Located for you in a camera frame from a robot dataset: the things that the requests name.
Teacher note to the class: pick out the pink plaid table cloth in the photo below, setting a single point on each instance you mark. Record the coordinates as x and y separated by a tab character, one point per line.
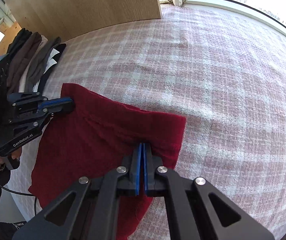
224	72

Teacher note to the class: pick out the small pine wood board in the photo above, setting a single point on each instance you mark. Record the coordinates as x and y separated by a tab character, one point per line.
9	35

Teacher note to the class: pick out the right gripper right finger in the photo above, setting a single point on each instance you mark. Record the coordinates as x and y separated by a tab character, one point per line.
195	208

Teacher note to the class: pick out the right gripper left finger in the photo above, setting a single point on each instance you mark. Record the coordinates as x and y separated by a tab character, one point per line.
89	208

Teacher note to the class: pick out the dark red knitted garment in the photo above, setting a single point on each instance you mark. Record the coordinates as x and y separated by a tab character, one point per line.
94	138

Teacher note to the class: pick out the black folded garment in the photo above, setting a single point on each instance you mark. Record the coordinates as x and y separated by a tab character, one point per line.
19	40

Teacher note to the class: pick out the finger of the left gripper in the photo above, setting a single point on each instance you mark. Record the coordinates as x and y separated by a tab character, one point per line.
28	120
35	101

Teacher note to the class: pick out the brown folded garment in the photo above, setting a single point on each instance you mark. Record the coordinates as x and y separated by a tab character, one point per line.
20	61

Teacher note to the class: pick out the beige folded garment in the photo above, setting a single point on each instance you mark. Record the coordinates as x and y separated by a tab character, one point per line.
22	82

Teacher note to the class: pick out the large light wood board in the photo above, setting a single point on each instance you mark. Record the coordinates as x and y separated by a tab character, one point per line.
70	18

